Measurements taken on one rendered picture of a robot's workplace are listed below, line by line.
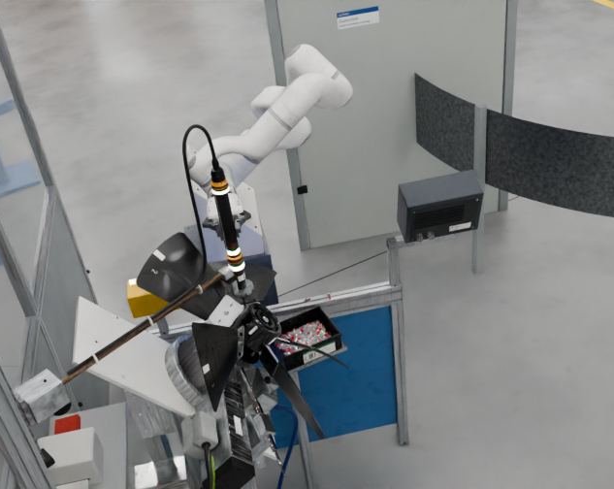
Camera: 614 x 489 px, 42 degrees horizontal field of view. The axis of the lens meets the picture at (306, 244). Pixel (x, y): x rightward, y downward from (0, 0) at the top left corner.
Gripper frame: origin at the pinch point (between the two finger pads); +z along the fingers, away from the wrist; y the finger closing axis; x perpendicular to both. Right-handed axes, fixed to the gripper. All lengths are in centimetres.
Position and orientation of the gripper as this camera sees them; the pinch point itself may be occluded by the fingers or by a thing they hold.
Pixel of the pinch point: (228, 231)
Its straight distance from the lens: 217.2
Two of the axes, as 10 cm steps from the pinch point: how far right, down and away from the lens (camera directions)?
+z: 1.8, 5.7, -8.0
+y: -9.8, 2.0, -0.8
